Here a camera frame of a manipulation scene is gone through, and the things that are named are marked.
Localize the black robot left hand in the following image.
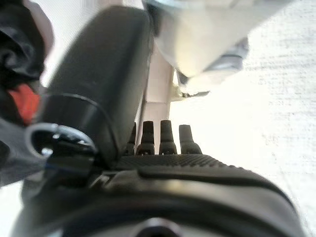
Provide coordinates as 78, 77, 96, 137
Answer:
11, 6, 308, 237

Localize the white box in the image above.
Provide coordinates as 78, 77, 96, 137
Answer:
140, 55, 173, 149

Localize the red cloth piece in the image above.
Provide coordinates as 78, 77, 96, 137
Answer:
7, 83, 41, 125

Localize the black crumpled garment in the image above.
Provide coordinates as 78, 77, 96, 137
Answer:
0, 0, 54, 126

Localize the grey metal ring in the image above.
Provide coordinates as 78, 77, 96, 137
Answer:
24, 122, 97, 158

